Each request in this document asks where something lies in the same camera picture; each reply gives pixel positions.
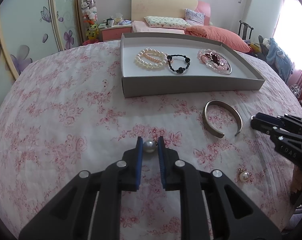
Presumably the clear tube of plush toys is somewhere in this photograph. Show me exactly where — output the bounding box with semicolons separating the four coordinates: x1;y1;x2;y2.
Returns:
80;0;97;25

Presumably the pink floral bed sheet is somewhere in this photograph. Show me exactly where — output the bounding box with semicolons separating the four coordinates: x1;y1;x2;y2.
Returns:
0;41;302;236

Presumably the dark wooden chair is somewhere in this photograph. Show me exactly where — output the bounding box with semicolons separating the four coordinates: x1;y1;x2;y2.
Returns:
238;20;254;41

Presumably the white pearl earring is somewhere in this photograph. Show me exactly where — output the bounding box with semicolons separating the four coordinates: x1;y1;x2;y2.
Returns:
238;169;251;183

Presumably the silver cuff bracelet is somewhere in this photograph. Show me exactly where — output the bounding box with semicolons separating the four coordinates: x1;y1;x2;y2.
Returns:
202;100;244;139

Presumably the pink bed with headboard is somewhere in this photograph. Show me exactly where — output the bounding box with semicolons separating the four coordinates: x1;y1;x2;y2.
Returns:
130;0;241;36

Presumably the pink white nightstand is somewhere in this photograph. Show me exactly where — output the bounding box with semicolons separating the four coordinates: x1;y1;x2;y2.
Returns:
99;24;132;42

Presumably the folded salmon duvet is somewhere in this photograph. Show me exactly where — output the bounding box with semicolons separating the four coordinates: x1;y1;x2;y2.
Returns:
184;25;252;53

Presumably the grey cardboard tray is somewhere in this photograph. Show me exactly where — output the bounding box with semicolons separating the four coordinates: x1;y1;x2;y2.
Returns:
120;33;265;98

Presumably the black bead bracelet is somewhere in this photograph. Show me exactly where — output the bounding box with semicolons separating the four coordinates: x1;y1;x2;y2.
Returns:
166;54;192;75

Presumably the pink crystal bead bracelet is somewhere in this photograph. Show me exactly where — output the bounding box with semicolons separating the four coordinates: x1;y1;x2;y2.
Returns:
197;48;233;75

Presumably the white pearl bracelet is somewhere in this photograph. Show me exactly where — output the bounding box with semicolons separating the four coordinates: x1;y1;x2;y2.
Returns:
134;48;169;71

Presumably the grey pearl earring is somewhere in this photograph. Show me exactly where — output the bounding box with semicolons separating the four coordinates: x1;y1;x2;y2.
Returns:
143;140;157;153

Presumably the blue plush clothing pile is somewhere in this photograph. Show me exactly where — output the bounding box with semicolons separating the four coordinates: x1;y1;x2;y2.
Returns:
259;35;293;83

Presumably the floral white pillow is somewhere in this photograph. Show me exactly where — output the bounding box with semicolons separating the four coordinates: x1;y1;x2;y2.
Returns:
144;16;191;30

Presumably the small purple pillow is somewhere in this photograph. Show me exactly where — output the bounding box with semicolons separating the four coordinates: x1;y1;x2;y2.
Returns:
184;9;206;25

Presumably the red lined waste basket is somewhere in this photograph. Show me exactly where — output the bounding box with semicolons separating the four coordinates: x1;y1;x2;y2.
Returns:
82;39;99;46

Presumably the pink pearl bracelet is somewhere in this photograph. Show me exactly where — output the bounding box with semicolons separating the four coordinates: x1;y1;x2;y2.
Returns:
141;51;168;63

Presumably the yellow plush toy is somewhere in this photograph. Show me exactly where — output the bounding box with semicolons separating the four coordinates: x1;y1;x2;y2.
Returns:
86;23;98;40

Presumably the sliding glass wardrobe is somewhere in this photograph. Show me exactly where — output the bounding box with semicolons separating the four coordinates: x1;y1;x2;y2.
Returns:
0;0;82;106

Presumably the white mug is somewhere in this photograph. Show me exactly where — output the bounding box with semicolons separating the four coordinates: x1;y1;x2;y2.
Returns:
108;19;115;27

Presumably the pink window curtain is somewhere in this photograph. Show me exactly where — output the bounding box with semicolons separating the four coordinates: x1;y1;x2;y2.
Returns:
272;0;302;89

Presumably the large thin silver bangle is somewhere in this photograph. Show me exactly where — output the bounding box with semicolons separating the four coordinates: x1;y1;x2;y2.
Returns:
201;51;232;75

